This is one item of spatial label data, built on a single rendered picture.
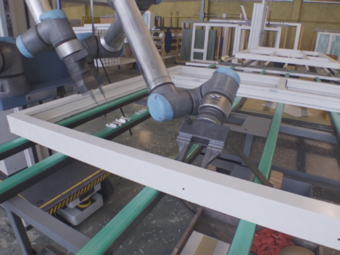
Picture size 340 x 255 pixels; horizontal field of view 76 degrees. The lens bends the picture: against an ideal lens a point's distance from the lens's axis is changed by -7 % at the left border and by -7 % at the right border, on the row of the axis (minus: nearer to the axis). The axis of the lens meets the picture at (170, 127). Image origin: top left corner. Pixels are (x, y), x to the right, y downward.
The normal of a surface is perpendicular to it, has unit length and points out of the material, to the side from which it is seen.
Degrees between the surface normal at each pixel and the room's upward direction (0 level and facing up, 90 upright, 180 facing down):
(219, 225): 0
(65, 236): 0
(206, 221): 0
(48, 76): 90
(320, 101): 90
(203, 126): 35
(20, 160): 90
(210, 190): 90
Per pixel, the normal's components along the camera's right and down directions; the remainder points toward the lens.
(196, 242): 0.02, -0.92
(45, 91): 0.86, 0.22
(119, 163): -0.48, 0.33
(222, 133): -0.25, -0.56
